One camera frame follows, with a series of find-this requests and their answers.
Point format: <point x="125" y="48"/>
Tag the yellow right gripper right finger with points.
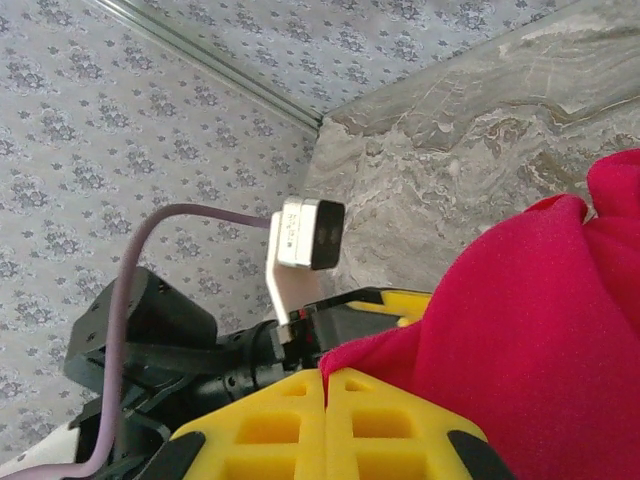
<point x="390" y="440"/>

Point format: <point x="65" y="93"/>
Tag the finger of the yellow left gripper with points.
<point x="407" y="305"/>

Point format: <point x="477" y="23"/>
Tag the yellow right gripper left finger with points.
<point x="265" y="440"/>

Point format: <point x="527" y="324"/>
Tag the red t-shirt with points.
<point x="525" y="325"/>

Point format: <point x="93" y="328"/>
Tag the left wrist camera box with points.
<point x="305" y="235"/>

